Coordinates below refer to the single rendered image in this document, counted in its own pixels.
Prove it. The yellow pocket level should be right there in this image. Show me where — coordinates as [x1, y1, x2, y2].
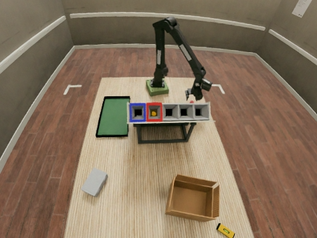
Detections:
[216, 223, 235, 238]

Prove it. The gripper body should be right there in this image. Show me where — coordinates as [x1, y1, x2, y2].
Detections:
[185, 88, 195, 97]

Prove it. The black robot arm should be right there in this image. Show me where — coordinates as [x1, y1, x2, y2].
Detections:
[150, 17, 213, 101]

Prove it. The brown cardboard box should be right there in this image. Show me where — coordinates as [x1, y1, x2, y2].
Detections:
[165, 174, 220, 222]

